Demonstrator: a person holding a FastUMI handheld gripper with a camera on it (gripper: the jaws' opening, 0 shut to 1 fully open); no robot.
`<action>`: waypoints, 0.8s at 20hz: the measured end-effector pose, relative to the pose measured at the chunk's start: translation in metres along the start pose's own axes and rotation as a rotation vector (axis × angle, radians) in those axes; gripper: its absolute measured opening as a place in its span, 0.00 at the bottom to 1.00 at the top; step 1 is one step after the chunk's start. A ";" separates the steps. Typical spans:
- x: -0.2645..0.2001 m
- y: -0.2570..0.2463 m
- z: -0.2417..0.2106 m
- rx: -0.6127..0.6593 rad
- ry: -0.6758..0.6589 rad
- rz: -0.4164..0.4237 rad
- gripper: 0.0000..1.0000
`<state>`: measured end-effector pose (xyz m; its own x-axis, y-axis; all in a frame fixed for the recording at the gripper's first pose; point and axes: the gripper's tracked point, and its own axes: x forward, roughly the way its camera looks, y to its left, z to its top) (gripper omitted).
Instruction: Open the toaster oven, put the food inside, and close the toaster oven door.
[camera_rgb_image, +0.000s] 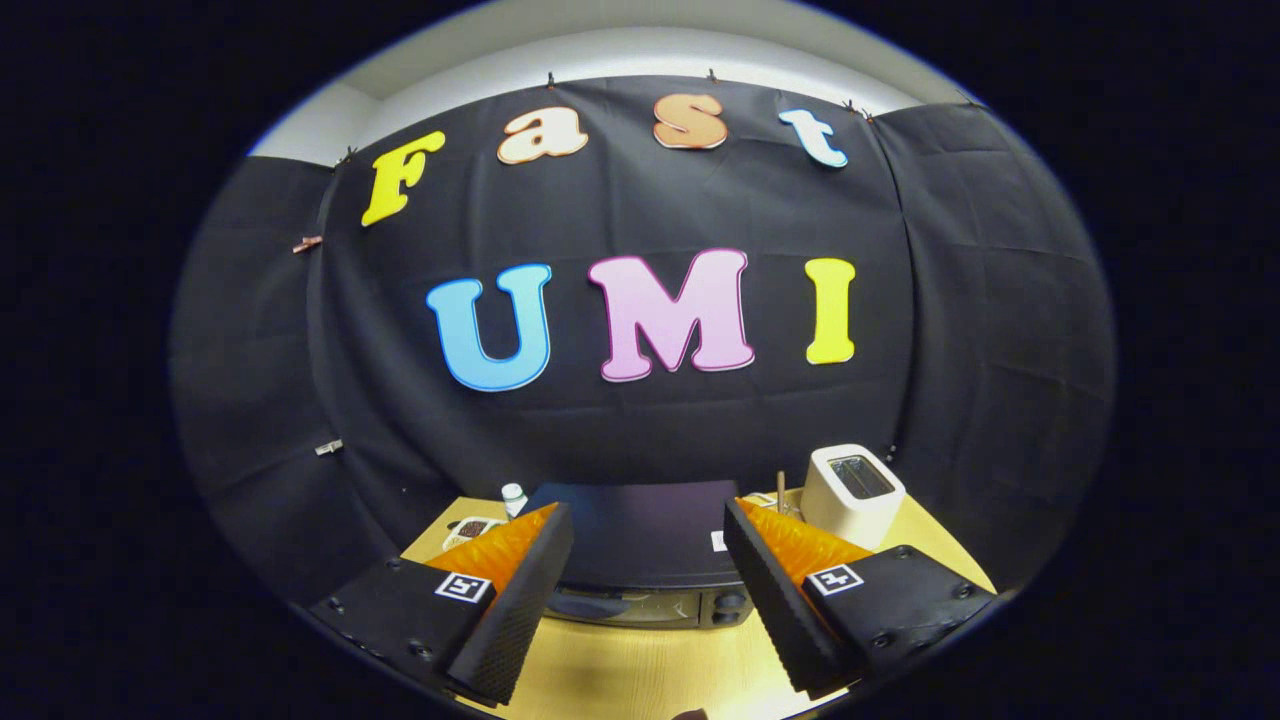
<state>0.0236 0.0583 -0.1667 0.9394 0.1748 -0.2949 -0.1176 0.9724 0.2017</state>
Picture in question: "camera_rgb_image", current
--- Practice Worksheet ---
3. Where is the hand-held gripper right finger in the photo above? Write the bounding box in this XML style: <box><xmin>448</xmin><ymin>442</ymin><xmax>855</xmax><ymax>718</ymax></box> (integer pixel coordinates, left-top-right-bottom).
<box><xmin>722</xmin><ymin>497</ymin><xmax>998</xmax><ymax>701</ymax></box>

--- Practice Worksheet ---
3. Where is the black toaster oven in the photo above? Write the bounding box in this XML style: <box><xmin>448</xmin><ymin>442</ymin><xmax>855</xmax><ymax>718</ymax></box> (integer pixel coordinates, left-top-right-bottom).
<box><xmin>520</xmin><ymin>480</ymin><xmax>757</xmax><ymax>631</ymax></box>

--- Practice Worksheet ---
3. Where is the white slot toaster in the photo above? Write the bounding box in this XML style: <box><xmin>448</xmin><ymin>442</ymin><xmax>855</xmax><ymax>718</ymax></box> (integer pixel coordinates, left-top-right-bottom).
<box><xmin>800</xmin><ymin>443</ymin><xmax>907</xmax><ymax>552</ymax></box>

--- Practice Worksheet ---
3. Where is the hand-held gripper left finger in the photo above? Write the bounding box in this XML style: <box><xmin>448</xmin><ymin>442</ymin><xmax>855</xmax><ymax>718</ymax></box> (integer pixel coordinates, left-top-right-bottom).
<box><xmin>308</xmin><ymin>502</ymin><xmax>576</xmax><ymax>706</ymax></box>

